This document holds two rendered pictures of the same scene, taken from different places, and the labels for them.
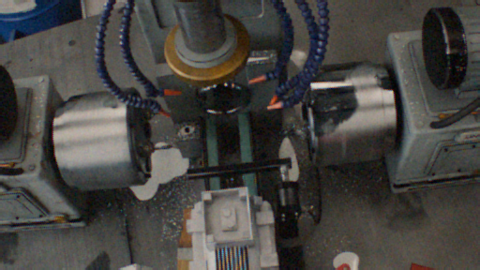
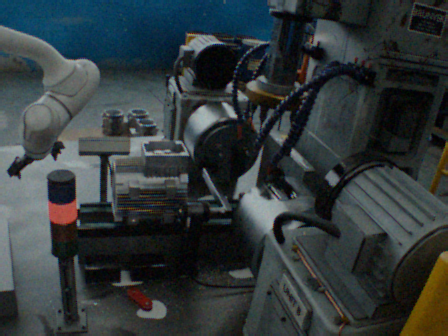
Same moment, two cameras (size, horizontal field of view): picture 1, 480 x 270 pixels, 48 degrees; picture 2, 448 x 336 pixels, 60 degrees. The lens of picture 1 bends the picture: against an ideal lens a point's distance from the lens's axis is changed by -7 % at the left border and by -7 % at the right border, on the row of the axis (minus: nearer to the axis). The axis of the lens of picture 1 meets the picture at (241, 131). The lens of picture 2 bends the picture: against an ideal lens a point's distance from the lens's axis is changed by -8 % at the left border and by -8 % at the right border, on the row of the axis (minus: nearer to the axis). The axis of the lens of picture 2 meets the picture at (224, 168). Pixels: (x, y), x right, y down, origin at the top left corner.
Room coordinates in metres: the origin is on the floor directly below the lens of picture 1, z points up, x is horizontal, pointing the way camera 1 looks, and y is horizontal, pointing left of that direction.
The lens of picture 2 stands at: (0.12, -0.99, 1.62)
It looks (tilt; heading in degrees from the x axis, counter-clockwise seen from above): 25 degrees down; 65
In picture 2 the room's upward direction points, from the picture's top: 9 degrees clockwise
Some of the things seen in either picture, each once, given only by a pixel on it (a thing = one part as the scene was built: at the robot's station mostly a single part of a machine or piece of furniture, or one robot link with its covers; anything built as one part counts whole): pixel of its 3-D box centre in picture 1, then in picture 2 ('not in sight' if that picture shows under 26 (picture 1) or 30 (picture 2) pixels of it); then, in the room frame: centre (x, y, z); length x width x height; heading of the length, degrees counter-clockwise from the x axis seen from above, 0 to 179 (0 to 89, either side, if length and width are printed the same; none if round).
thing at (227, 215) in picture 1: (228, 220); (163, 159); (0.42, 0.06, 1.11); 0.12 x 0.11 x 0.07; 176
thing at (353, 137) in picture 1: (356, 111); (292, 242); (0.67, -0.29, 1.04); 0.41 x 0.25 x 0.25; 85
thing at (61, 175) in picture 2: not in sight; (65, 257); (0.13, -0.21, 1.01); 0.08 x 0.08 x 0.42; 85
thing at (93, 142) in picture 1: (87, 142); (217, 135); (0.72, 0.39, 1.04); 0.37 x 0.25 x 0.25; 85
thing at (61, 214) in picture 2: not in sight; (62, 207); (0.13, -0.21, 1.14); 0.06 x 0.06 x 0.04
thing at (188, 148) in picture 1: (190, 139); not in sight; (0.77, 0.15, 0.86); 0.07 x 0.06 x 0.12; 85
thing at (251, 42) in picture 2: not in sight; (224, 60); (2.64, 4.92, 0.37); 1.20 x 0.80 x 0.74; 1
